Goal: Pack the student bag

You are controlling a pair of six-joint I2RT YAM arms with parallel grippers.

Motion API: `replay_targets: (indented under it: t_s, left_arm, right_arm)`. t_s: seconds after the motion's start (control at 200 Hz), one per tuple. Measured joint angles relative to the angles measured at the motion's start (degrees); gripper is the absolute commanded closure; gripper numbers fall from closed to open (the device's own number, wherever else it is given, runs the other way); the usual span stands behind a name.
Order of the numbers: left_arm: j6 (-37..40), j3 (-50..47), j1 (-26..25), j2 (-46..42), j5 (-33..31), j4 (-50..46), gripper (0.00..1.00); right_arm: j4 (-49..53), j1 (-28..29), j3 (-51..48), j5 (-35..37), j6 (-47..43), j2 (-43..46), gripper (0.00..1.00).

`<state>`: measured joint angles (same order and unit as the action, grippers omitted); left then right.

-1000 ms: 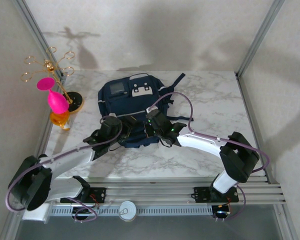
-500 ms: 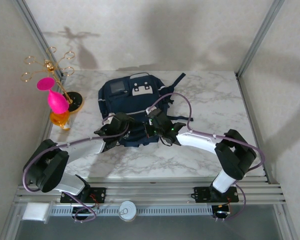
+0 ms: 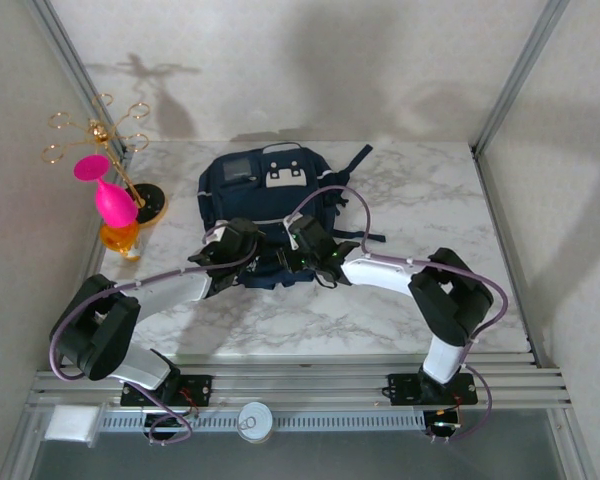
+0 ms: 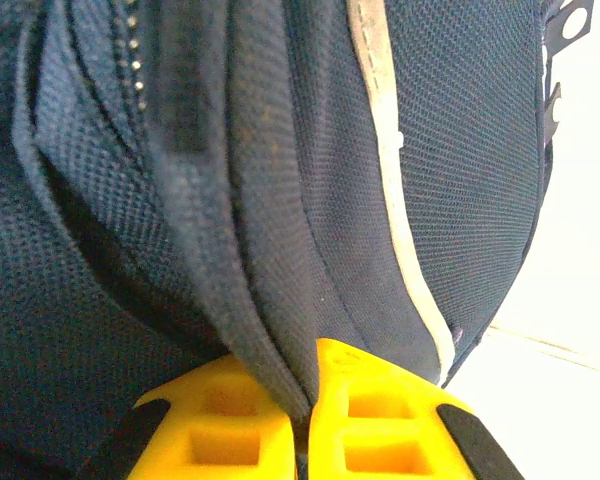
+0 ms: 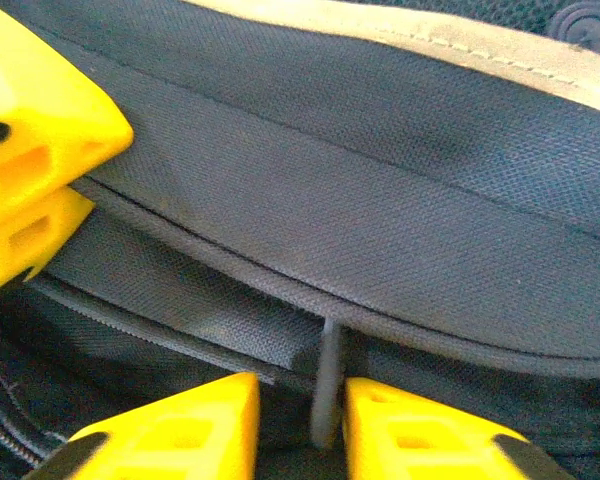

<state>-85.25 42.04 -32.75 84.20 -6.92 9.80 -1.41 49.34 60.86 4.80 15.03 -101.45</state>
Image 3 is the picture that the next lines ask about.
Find white foam block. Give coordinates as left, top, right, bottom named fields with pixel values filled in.
left=43, top=405, right=101, bottom=444

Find orange plastic cup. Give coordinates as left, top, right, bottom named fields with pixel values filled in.
left=98, top=219, right=142, bottom=262

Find navy blue backpack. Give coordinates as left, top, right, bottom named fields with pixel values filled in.
left=197, top=142, right=386, bottom=290

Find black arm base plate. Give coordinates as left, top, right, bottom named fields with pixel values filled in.
left=119, top=373, right=214, bottom=407
left=387, top=372, right=479, bottom=406

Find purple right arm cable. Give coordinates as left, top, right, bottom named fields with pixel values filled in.
left=283, top=184, right=510, bottom=444

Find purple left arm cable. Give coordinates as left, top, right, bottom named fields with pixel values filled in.
left=49, top=227, right=261, bottom=447

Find aluminium table side rail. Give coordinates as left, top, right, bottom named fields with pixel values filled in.
left=54, top=149, right=136, bottom=369
left=472, top=144, right=552, bottom=366

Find aluminium frame post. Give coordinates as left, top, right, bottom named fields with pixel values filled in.
left=472, top=0, right=572, bottom=156
left=27, top=0, right=134, bottom=161

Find pink plastic goblet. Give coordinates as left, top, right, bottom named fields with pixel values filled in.
left=73, top=153, right=140, bottom=227

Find grey slotted cable duct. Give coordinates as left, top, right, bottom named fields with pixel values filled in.
left=99, top=410, right=426, bottom=432

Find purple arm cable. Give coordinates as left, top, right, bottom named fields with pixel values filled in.
left=283, top=184, right=510, bottom=444
left=49, top=227, right=261, bottom=447

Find silver tin can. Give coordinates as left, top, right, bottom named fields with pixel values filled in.
left=237, top=402, right=274, bottom=444

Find gold wire cup stand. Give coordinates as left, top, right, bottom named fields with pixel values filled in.
left=40, top=92, right=169, bottom=229

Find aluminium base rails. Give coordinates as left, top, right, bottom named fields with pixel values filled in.
left=24, top=352, right=576, bottom=414

